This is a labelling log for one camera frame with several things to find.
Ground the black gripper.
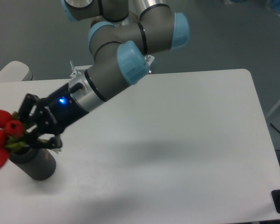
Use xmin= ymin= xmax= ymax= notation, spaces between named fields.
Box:
xmin=18 ymin=83 xmax=89 ymax=151

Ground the red tulip bouquet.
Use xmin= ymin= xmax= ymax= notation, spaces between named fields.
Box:
xmin=0 ymin=109 xmax=28 ymax=169

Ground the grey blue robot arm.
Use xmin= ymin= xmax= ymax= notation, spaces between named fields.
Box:
xmin=18 ymin=0 xmax=189 ymax=149

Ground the black ribbed cylindrical vase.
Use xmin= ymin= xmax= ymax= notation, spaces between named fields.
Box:
xmin=9 ymin=149 xmax=56 ymax=181

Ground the white rounded chair back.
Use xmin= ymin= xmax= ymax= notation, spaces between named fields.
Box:
xmin=0 ymin=61 xmax=35 ymax=83

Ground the black floor cable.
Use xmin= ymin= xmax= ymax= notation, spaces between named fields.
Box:
xmin=270 ymin=122 xmax=280 ymax=139

